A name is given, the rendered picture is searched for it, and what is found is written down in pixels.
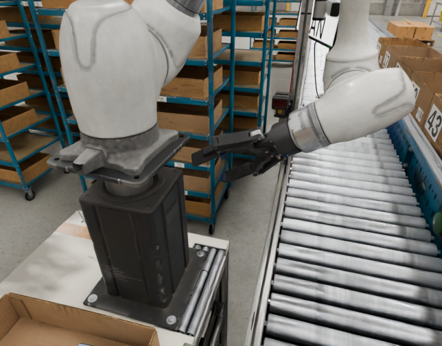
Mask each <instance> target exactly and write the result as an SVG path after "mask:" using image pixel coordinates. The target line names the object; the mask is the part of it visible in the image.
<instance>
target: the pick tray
mask: <svg viewBox="0 0 442 346"><path fill-rule="evenodd" d="M79 343H84V344H87V345H94V346H160V343H159V337H158V333H157V331H156V329H155V328H154V327H150V326H147V325H143V324H140V323H135V322H132V321H127V320H124V319H119V318H116V317H113V316H108V315H105V314H100V313H97V312H92V311H89V310H84V309H80V308H75V307H72V306H69V305H64V304H61V303H55V302H52V301H46V300H43V299H38V298H34V297H29V296H25V295H20V294H16V293H13V292H9V293H8V294H4V295H3V296H2V298H0V346H78V345H79Z"/></svg>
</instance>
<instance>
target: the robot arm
mask: <svg viewBox="0 0 442 346"><path fill-rule="evenodd" d="M205 2H206V0H134V1H133V2H132V4H131V5H129V4H128V3H126V2H125V1H124V0H79V1H75V2H73V3H72V4H71V5H70V6H69V8H68V10H67V11H66V12H65V13H64V14H63V17H62V22H61V26H60V34H59V53H60V61H61V65H62V72H63V76H64V79H65V85H66V88H67V93H68V96H69V100H70V103H71V107H72V109H73V113H74V115H75V118H76V120H77V123H78V127H79V130H80V138H81V140H79V141H78V142H76V143H74V144H73V145H71V146H68V147H66V148H64V149H62V150H61V151H60V157H61V159H62V160H63V161H73V164H72V166H73V170H74V171H75V172H77V174H81V175H83V174H87V173H89V172H92V171H93V170H96V169H98V168H100V167H103V168H108V169H112V170H117V171H120V172H123V173H124V174H127V175H128V176H135V175H138V174H140V173H142V172H143V169H144V167H145V166H146V165H147V164H148V163H149V162H150V161H151V160H153V158H155V156H156V155H157V154H159V153H160V152H161V151H162V150H163V149H164V148H165V147H167V146H168V145H169V144H170V143H172V142H173V141H176V140H177V139H178V132H177V131H176V130H170V129H164V128H159V125H158V121H157V113H156V101H157V100H158V99H159V96H160V92H161V89H162V88H163V87H164V86H165V85H166V84H168V83H169V82H171V81H172V80H173V79H174V78H175V77H176V76H177V74H178V73H179V72H180V70H181V69H182V68H183V66H184V64H185V63H186V60H187V58H188V56H189V54H190V52H191V50H192V49H193V47H194V45H195V43H196V41H197V40H198V37H199V36H200V33H201V26H200V17H199V15H198V13H199V12H200V10H201V9H202V7H203V5H204V4H205ZM370 3H371V0H340V9H339V19H338V32H337V37H336V42H335V44H334V46H333V48H332V49H331V50H330V51H329V52H328V53H327V54H326V58H325V67H324V72H323V92H324V96H323V97H321V98H320V99H318V100H317V101H315V102H311V103H309V104H308V105H306V106H303V107H301V108H299V109H297V110H295V111H292V112H291V113H290V114H289V116H288V118H285V119H283V120H281V121H279V122H277V123H275V124H273V125H272V126H271V129H270V131H269V132H265V133H261V130H260V127H259V126H257V127H254V128H252V129H249V130H243V131H239V132H232V133H228V134H224V135H217V136H213V137H212V138H211V139H212V145H210V146H207V147H206V148H203V149H202V150H199V151H197V152H195V153H193V154H191V161H192V166H194V167H196V166H198V165H201V164H203V163H206V162H208V161H210V160H212V159H214V158H217V157H219V156H220V153H227V152H248V153H255V154H258V155H257V156H256V158H255V159H254V161H253V162H252V163H250V162H248V163H245V164H242V165H239V166H237V167H235V168H232V169H230V170H227V171H226V181H227V182H228V183H230V182H231V181H235V180H237V179H239V178H242V177H245V176H248V175H250V174H253V176H257V173H258V174H263V173H264V172H266V171H267V170H269V169H270V168H271V167H273V166H274V165H276V164H278V162H280V161H282V160H285V159H287V158H288V157H290V156H292V155H294V154H297V153H300V152H304V153H309V152H313V151H315V150H318V149H320V148H324V147H325V146H326V147H327V146H329V145H331V144H333V143H338V142H343V141H352V140H354V139H359V138H361V137H365V136H367V135H370V134H373V133H375V132H377V131H379V130H382V129H384V128H387V127H389V126H390V125H392V124H394V123H395V122H398V121H399V120H401V119H402V118H404V117H405V116H407V115H408V114H409V113H410V112H412V111H413V110H414V108H415V99H416V98H415V90H414V87H413V85H412V82H411V81H410V79H409V77H408V76H407V75H406V73H405V71H404V70H403V69H402V68H388V69H379V63H378V50H377V49H376V48H374V46H372V44H371V43H370V40H369V31H368V25H369V8H370ZM262 167H263V169H262Z"/></svg>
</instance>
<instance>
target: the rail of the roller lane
mask: <svg viewBox="0 0 442 346"><path fill-rule="evenodd" d="M310 43H311V39H310V38H309V39H308V42H307V51H306V57H305V66H304V72H303V81H302V86H301V95H300V100H299V108H300V105H301V97H302V92H303V85H304V80H305V73H306V68H307V60H308V56H309V51H310ZM289 173H290V165H287V166H286V174H285V165H282V164H281V170H280V174H279V180H278V183H277V190H276V193H275V199H274V203H273V206H272V212H271V216H270V222H269V226H268V233H267V236H266V241H265V245H264V251H263V254H262V258H261V264H260V267H259V274H258V277H257V283H256V287H255V293H254V297H253V302H252V306H251V312H250V316H249V319H248V325H247V328H246V335H245V339H244V344H243V346H261V341H262V336H263V332H264V321H265V320H266V312H267V307H268V299H269V294H270V287H271V280H272V274H273V270H274V262H275V257H276V250H277V245H278V240H279V232H280V228H281V220H282V215H283V214H282V213H283V207H284V201H285V198H286V190H287V184H288V176H289Z"/></svg>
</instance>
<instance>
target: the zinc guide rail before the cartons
mask: <svg viewBox="0 0 442 346"><path fill-rule="evenodd" d="M402 120H403V121H404V123H405V125H406V127H407V129H408V130H409V132H410V134H411V135H412V138H413V139H414V140H415V143H416V144H417V146H418V148H419V149H420V151H421V153H422V155H423V157H424V159H425V160H426V162H427V164H428V165H429V167H430V169H431V170H432V173H433V174H434V176H435V178H436V179H437V181H438V183H439V185H440V186H441V188H442V160H441V159H440V158H439V156H438V154H437V153H436V152H435V150H434V148H433V147H432V145H431V144H430V142H429V141H428V139H427V138H426V136H425V135H424V133H423V132H422V130H421V129H420V127H419V126H418V124H417V122H416V121H415V119H414V118H413V116H412V115H411V114H410V113H409V114H408V115H407V116H405V117H404V118H402Z"/></svg>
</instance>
